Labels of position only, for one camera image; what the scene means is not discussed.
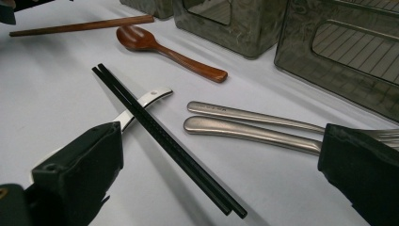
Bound black chopstick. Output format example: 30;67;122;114
91;66;233;217
97;62;248;220

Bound brown wooden spoon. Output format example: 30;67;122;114
116;24;229;84

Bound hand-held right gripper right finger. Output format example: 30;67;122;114
317;122;399;226

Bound metal knife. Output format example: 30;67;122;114
183;116;324;156

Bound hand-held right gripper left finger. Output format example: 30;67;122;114
24;121;124;226

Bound brown wooden chopstick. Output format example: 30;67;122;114
8;14;155;38

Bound clear grey plastic bin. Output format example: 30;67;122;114
171;0;289;59
273;0;399;124
120;0;174;20

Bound metal fork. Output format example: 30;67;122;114
186;101;399;152

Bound white ceramic spoon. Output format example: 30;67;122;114
29;87;174;185

